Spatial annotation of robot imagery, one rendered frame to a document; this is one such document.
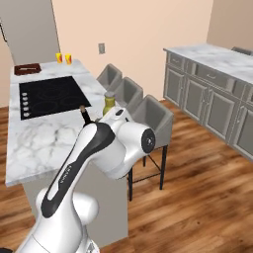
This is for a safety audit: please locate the green bottle with pale cap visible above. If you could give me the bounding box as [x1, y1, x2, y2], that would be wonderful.
[102, 91, 117, 117]

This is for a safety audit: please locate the black hob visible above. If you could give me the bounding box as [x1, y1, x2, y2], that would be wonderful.
[18, 75, 92, 122]

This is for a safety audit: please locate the grey cupboard run marble top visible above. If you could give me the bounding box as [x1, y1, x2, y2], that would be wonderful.
[163, 43, 253, 163]

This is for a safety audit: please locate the brown wooden tray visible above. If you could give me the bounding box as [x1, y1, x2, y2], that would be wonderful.
[14, 62, 42, 76]

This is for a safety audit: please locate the grey tall cabinet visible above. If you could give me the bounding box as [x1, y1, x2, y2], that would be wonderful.
[0, 0, 61, 66]

